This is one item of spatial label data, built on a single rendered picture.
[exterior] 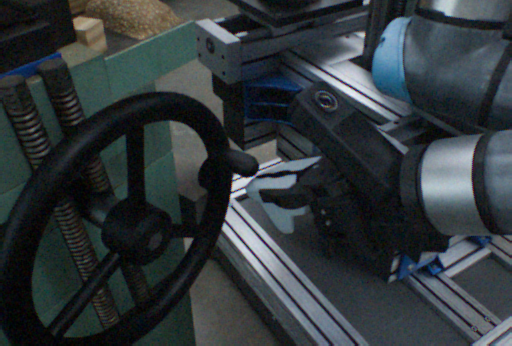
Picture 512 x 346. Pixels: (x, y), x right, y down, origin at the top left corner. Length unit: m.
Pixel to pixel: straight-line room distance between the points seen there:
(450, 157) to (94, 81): 0.34
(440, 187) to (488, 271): 1.02
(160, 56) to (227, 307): 0.91
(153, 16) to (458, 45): 0.42
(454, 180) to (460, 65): 0.11
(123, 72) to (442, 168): 0.44
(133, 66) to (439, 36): 0.40
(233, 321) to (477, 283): 0.63
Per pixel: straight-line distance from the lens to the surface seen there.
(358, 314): 1.22
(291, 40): 1.09
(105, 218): 0.52
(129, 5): 0.74
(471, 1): 0.45
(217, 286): 1.52
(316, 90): 0.43
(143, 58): 0.70
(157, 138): 0.77
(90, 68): 0.52
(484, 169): 0.38
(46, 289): 0.76
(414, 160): 0.41
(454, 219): 0.39
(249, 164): 0.52
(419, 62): 0.46
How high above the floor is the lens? 1.17
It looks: 36 degrees down
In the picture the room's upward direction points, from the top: straight up
